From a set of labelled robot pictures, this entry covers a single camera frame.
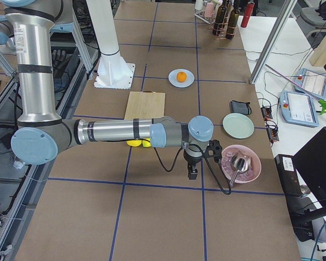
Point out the light blue plate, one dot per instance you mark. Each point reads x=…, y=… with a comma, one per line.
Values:
x=174, y=82

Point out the orange fruit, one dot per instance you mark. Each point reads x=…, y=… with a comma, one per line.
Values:
x=181, y=76

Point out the mint green plate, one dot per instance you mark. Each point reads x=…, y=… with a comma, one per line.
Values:
x=238, y=126

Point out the pink bowl with ice cubes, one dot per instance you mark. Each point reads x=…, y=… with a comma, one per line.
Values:
x=251, y=174

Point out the metal scoop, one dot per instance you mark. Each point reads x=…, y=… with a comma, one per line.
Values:
x=240, y=163

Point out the right yellow lemon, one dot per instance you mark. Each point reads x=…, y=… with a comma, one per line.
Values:
x=146, y=142

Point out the yellow lemon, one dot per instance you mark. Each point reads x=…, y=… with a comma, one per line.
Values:
x=134, y=143
x=146, y=142

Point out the left yellow lemon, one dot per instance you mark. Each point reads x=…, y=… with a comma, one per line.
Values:
x=134, y=143

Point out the dark grey folded cloth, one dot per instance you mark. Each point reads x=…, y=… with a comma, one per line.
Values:
x=240, y=107

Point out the wooden cutting board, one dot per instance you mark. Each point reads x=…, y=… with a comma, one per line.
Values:
x=145, y=105

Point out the orange black connector board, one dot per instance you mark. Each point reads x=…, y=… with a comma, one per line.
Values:
x=271, y=126

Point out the black computer box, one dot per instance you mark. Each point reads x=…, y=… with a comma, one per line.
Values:
x=288, y=175

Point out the near teach pendant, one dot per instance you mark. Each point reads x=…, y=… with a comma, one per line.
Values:
x=298, y=108

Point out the teach pendant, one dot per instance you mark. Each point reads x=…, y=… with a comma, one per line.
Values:
x=298, y=108
x=311, y=81

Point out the black computer monitor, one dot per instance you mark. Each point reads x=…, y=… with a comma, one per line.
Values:
x=310, y=161

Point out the far teach pendant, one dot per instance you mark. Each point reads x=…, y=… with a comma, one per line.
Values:
x=311, y=81

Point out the left dark wine bottle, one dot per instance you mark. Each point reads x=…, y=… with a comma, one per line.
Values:
x=219, y=18

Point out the dark wine bottle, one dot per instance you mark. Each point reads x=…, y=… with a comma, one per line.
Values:
x=232, y=23
x=219, y=18

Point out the right dark wine bottle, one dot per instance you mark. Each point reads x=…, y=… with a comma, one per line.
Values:
x=232, y=23

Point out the pink cup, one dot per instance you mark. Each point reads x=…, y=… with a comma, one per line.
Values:
x=209, y=10

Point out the red bottle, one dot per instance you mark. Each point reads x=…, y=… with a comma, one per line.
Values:
x=247, y=14

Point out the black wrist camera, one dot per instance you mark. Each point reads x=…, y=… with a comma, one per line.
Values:
x=215, y=150

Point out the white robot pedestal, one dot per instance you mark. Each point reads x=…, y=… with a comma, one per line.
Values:
x=113, y=72

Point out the copper wire bottle rack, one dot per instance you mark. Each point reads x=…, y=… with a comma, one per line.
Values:
x=229, y=8

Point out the aluminium frame post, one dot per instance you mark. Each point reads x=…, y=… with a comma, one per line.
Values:
x=272, y=38

